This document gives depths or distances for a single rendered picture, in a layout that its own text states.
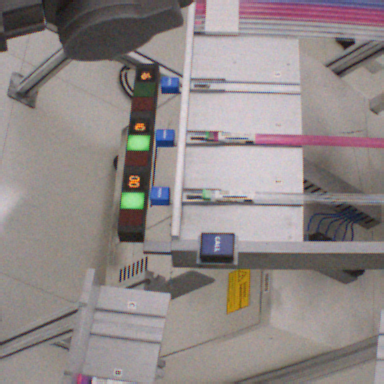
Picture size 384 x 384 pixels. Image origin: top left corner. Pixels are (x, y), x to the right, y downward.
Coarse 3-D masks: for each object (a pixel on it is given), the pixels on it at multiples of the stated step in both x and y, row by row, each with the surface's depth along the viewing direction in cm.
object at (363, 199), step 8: (208, 192) 144; (256, 192) 143; (264, 192) 143; (272, 192) 143; (280, 192) 143; (288, 192) 143; (208, 200) 144; (256, 200) 143; (264, 200) 143; (272, 200) 143; (280, 200) 143; (288, 200) 143; (296, 200) 142; (304, 200) 142; (312, 200) 142; (320, 200) 142; (328, 200) 142; (336, 200) 142; (344, 200) 142; (352, 200) 142; (360, 200) 142; (368, 200) 142; (376, 200) 141
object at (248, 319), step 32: (320, 64) 207; (320, 96) 201; (352, 96) 211; (128, 128) 233; (320, 128) 196; (352, 128) 205; (160, 160) 214; (320, 160) 192; (352, 160) 200; (160, 224) 204; (320, 224) 183; (128, 256) 209; (160, 256) 199; (224, 288) 177; (256, 288) 170; (288, 288) 170; (320, 288) 176; (352, 288) 183; (192, 320) 181; (224, 320) 174; (256, 320) 166; (288, 320) 166; (320, 320) 173; (352, 320) 180; (160, 352) 186; (192, 352) 178; (224, 352) 177; (256, 352) 177; (288, 352) 176; (320, 352) 176
